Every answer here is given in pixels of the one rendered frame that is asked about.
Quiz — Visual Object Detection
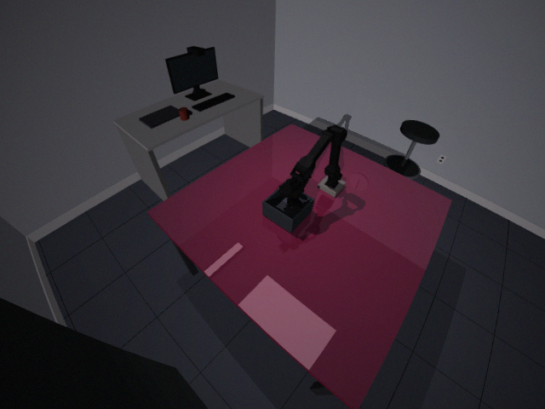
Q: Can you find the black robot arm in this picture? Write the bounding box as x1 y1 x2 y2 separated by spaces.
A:
279 125 347 198

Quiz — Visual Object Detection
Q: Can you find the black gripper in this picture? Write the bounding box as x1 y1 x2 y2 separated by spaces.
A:
287 189 305 212

